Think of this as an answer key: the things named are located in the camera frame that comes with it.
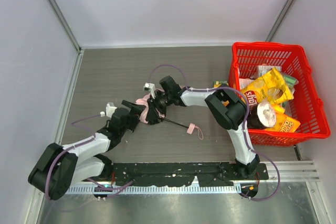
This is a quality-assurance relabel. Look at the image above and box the pink folding umbrella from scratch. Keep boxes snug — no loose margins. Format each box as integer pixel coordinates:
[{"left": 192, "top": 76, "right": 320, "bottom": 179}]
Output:
[{"left": 135, "top": 83, "right": 204, "bottom": 140}]

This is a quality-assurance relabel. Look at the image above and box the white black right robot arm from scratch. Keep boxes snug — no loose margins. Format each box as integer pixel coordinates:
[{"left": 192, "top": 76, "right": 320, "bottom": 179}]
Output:
[{"left": 143, "top": 76, "right": 260, "bottom": 178}]

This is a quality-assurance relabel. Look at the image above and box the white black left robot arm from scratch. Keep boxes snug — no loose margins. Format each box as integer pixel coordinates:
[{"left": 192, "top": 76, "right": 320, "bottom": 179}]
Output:
[{"left": 28, "top": 101, "right": 146, "bottom": 200}]

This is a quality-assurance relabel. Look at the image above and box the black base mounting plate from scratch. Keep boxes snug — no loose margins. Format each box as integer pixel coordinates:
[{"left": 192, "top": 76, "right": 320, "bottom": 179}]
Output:
[{"left": 92, "top": 162, "right": 269, "bottom": 187}]

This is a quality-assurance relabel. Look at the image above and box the orange green carton box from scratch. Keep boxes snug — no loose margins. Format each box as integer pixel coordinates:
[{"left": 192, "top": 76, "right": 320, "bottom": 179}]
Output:
[{"left": 213, "top": 81, "right": 228, "bottom": 88}]

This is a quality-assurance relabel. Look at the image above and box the red plastic basket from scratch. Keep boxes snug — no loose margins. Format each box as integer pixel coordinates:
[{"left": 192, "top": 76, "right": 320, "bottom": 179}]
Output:
[{"left": 228, "top": 42, "right": 331, "bottom": 146}]

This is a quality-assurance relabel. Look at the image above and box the white wrapped packet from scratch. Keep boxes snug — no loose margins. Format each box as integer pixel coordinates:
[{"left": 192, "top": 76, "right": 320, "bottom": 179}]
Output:
[{"left": 256, "top": 65, "right": 282, "bottom": 78}]

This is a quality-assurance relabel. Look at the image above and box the yellow chips bag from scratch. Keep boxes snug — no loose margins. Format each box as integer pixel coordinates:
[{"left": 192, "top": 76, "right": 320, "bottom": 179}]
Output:
[{"left": 241, "top": 68, "right": 294, "bottom": 106}]

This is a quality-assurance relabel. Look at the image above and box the orange snack bag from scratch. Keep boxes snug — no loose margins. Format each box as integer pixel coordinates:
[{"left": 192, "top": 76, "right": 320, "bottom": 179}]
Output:
[{"left": 267, "top": 112, "right": 301, "bottom": 133}]

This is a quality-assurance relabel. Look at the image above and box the green snack packet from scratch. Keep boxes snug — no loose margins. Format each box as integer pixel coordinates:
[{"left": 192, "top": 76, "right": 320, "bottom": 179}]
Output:
[{"left": 282, "top": 74, "right": 299, "bottom": 88}]

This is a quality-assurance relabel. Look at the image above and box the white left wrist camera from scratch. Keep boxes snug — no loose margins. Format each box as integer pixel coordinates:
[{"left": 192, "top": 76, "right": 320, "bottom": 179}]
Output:
[{"left": 100, "top": 102, "right": 117, "bottom": 118}]

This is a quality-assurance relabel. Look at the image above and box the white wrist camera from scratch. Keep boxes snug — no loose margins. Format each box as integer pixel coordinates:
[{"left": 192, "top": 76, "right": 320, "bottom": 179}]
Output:
[
  {"left": 100, "top": 102, "right": 117, "bottom": 118},
  {"left": 143, "top": 82, "right": 156, "bottom": 99}
]

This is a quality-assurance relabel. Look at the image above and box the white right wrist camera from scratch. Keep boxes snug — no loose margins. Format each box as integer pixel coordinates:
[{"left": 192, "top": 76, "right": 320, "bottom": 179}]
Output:
[{"left": 143, "top": 82, "right": 156, "bottom": 99}]

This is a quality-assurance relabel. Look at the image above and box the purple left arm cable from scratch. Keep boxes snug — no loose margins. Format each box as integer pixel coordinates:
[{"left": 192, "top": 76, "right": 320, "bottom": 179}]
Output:
[{"left": 45, "top": 115, "right": 110, "bottom": 201}]

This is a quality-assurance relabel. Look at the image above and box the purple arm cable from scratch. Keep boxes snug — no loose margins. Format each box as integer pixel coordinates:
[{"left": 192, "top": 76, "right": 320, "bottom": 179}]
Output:
[
  {"left": 45, "top": 115, "right": 110, "bottom": 201},
  {"left": 148, "top": 63, "right": 281, "bottom": 201}
]

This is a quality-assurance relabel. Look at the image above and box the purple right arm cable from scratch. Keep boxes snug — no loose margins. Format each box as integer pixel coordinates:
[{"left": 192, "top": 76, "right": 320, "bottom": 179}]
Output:
[{"left": 148, "top": 63, "right": 281, "bottom": 201}]

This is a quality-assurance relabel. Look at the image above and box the white slotted cable duct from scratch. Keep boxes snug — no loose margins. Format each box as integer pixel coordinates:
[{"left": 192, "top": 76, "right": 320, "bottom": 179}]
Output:
[{"left": 66, "top": 184, "right": 241, "bottom": 195}]

